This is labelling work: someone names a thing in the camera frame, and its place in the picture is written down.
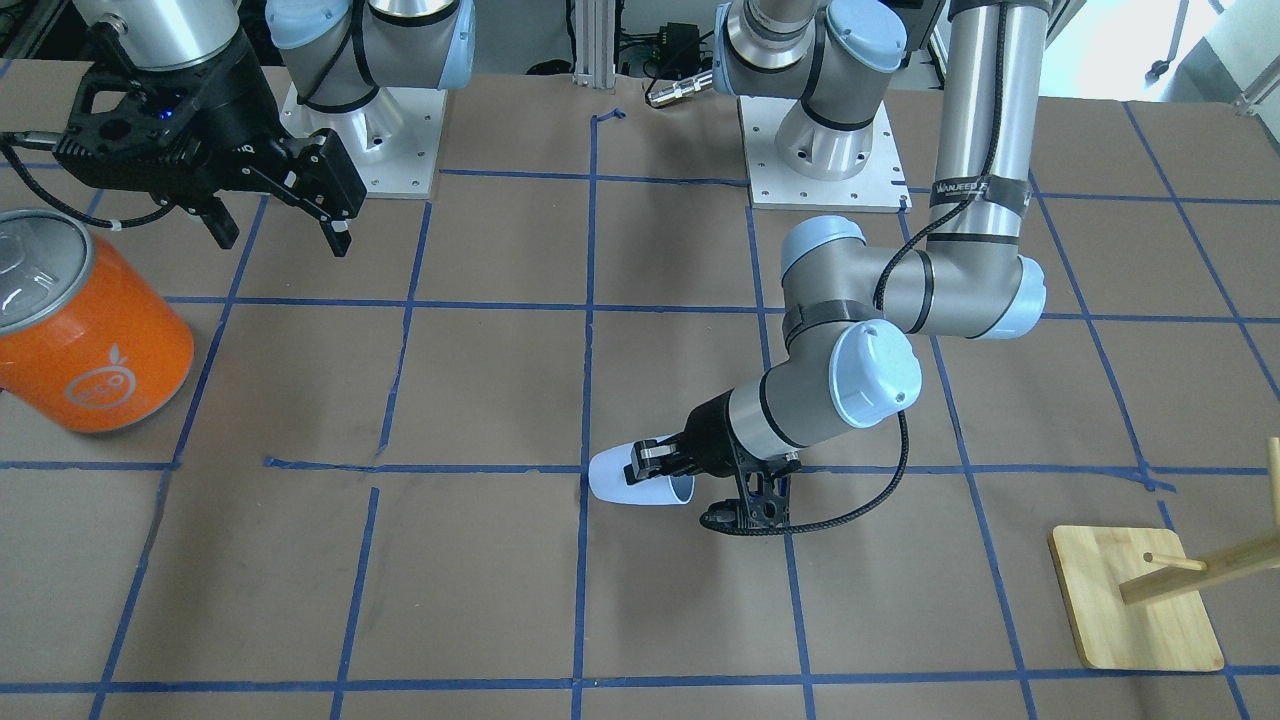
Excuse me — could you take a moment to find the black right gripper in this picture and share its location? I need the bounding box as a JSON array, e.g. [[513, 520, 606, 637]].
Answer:
[[52, 35, 366, 258]]

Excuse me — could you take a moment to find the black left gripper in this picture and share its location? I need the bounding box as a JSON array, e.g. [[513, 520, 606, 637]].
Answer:
[[623, 391, 801, 536]]

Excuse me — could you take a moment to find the light blue plastic cup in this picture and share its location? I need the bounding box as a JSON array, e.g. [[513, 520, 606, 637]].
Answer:
[[588, 443, 695, 506]]

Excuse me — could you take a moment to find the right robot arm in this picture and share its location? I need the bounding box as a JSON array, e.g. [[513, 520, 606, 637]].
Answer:
[[50, 1, 475, 258]]

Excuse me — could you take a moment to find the orange cylindrical container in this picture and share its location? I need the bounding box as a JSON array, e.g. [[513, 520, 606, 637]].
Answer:
[[1, 208, 195, 434]]

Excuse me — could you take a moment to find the silver metal connector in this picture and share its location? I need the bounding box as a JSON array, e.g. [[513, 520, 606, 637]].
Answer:
[[645, 70, 714, 109]]

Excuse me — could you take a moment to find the wooden mug tree stand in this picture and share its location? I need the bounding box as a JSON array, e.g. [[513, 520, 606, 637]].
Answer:
[[1048, 437, 1280, 671]]

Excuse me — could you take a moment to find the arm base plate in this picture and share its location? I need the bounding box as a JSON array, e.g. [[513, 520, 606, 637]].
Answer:
[[739, 96, 913, 213], [280, 85, 449, 200]]

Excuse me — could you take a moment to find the aluminium frame post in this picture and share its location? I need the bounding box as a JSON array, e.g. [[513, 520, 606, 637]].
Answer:
[[570, 0, 618, 94]]

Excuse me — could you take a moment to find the black cable bundle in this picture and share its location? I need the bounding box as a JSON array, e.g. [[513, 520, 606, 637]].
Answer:
[[614, 20, 716, 81]]

